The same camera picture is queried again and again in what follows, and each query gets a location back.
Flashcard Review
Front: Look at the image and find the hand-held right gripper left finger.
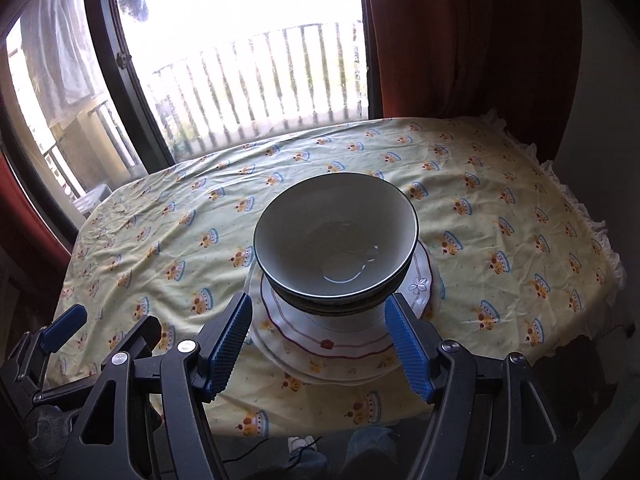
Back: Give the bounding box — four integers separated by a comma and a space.
70, 291, 253, 480

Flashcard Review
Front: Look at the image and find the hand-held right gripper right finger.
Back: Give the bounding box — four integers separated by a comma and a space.
384, 291, 576, 480

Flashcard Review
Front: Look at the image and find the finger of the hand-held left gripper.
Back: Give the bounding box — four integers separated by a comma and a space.
32, 315, 162, 403
5, 304, 88, 396

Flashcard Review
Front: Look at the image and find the white ruffled plate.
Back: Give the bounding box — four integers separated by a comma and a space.
249, 260, 443, 376

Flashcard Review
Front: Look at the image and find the floral ceramic bowl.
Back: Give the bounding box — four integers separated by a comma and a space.
252, 172, 420, 297
280, 285, 401, 318
257, 255, 417, 311

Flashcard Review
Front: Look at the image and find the large yellow floral plate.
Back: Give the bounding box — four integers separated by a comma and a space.
245, 260, 446, 387

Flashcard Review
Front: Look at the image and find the person's right leg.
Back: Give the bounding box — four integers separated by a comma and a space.
345, 425, 416, 480

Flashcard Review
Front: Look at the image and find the person's leg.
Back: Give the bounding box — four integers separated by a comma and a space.
345, 425, 416, 480
270, 449, 336, 480

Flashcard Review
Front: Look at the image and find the red curtain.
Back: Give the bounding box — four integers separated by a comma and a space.
360, 0, 586, 161
0, 150, 86, 281

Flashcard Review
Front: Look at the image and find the yellow printed tablecloth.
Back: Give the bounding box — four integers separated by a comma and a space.
52, 115, 626, 438

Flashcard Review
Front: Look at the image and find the person's left leg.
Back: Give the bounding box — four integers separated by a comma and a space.
270, 449, 336, 480

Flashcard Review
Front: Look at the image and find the white hanging cloth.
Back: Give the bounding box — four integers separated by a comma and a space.
20, 0, 96, 126

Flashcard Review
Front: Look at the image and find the balcony railing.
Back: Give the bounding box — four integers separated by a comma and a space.
40, 22, 366, 196

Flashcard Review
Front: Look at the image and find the black cable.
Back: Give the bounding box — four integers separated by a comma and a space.
220, 435, 321, 466

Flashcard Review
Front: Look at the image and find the dark window frame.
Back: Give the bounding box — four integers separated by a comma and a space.
0, 0, 386, 241

